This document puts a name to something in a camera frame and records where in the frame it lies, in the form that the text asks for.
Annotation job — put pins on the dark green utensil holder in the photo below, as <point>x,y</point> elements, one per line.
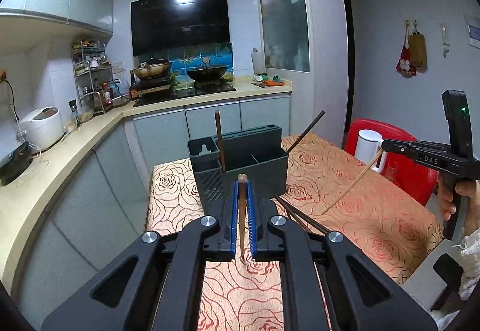
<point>256,152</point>

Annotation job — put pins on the hanging red cloth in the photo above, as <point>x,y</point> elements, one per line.
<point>404,65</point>

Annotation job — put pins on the metal spice rack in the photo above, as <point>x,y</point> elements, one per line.
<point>92,70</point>

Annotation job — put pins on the black range hood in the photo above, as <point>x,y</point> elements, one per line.
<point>158,25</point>

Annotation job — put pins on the light bamboo chopstick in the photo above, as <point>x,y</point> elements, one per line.
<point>356,180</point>

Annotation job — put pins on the red plastic chair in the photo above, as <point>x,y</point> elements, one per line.
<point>414,179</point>

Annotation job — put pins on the white plastic bottle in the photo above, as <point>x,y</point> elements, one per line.
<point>257,59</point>

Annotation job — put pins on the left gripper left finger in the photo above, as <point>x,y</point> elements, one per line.
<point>156,282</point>

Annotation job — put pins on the black gas stove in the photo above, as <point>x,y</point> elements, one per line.
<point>196,89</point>

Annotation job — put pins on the white rice cooker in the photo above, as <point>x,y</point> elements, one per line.
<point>42,127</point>

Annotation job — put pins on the rose pattern tablecloth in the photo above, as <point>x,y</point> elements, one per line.
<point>389,226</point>

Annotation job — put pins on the lower kitchen cabinets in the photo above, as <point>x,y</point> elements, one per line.
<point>101,207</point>

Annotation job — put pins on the reddish brown chopstick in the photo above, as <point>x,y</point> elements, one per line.
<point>220,139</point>

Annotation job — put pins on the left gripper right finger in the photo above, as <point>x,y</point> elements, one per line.
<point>327,282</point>

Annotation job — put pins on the white electric kettle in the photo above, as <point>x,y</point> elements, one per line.
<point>369,142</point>

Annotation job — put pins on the black wok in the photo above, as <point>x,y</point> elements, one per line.
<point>207,74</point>

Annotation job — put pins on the black countertop appliance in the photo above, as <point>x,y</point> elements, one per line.
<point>15,163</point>

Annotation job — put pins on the dark brown chopstick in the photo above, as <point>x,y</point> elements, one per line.
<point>242,207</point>
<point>306,131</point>

